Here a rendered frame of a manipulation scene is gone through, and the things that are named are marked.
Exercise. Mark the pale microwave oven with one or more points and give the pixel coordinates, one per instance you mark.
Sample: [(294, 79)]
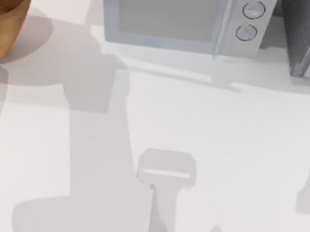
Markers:
[(184, 17)]

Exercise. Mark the round microwave knob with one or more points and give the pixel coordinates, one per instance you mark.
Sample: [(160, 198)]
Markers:
[(246, 32), (253, 9)]

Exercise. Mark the microwave oven door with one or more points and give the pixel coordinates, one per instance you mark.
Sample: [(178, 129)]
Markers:
[(167, 14)]

